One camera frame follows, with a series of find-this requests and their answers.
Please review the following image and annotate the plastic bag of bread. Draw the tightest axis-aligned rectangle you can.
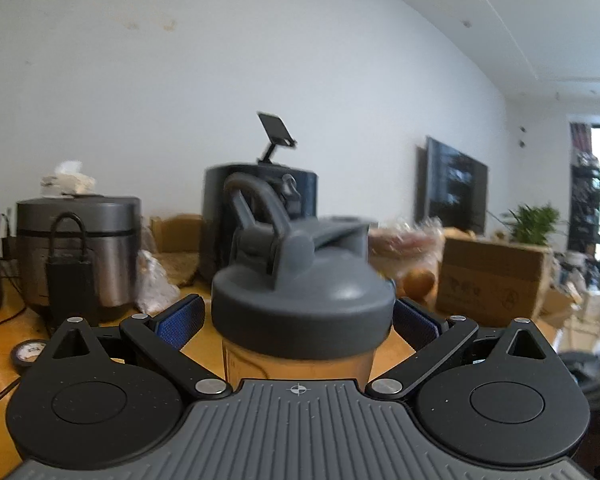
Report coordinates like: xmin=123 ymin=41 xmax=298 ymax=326
xmin=367 ymin=217 xmax=444 ymax=281

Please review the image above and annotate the round dial gauge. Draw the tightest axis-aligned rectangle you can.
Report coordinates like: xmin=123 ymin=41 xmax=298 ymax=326
xmin=11 ymin=340 xmax=49 ymax=374

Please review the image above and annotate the green potted plant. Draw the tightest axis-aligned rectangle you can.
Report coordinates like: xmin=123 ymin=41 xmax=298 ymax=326
xmin=490 ymin=203 xmax=564 ymax=247

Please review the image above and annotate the brown cardboard box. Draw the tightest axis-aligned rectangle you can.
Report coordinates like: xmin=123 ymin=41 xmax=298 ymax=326
xmin=436 ymin=237 xmax=554 ymax=329

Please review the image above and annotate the grey lid shaker bottle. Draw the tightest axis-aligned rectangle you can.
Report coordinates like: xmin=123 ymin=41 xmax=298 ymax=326
xmin=211 ymin=172 xmax=396 ymax=387

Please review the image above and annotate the clear plastic bag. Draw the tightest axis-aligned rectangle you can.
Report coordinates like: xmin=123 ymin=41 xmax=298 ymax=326
xmin=136 ymin=250 xmax=182 ymax=314

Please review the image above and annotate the black frosted water bottle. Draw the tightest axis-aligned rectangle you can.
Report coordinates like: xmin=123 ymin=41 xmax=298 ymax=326
xmin=277 ymin=174 xmax=304 ymax=222

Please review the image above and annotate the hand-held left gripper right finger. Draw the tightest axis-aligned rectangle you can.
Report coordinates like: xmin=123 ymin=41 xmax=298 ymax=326
xmin=365 ymin=297 xmax=548 ymax=401

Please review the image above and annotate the black storage shelf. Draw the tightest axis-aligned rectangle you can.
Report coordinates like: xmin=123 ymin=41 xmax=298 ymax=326
xmin=570 ymin=152 xmax=600 ymax=253

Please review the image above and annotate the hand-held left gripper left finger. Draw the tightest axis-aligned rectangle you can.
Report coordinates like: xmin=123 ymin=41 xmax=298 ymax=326
xmin=52 ymin=294 xmax=233 ymax=401

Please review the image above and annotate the brown round fruit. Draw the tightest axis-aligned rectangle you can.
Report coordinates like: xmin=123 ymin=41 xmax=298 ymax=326
xmin=397 ymin=269 xmax=436 ymax=299

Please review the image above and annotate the black television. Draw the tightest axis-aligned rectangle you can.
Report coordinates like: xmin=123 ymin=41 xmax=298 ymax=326
xmin=416 ymin=136 xmax=490 ymax=235

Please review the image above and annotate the grey rice cooker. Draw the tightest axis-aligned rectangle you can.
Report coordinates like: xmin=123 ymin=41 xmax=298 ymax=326
xmin=15 ymin=196 xmax=142 ymax=322

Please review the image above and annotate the white tissue pack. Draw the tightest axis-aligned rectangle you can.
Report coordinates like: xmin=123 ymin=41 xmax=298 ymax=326
xmin=41 ymin=161 xmax=97 ymax=197

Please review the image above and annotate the black phone stand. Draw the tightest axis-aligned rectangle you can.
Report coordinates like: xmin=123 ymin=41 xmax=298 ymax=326
xmin=257 ymin=111 xmax=299 ymax=165

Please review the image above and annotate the dark blue air fryer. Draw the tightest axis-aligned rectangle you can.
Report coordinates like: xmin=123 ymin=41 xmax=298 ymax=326
xmin=202 ymin=162 xmax=320 ymax=282

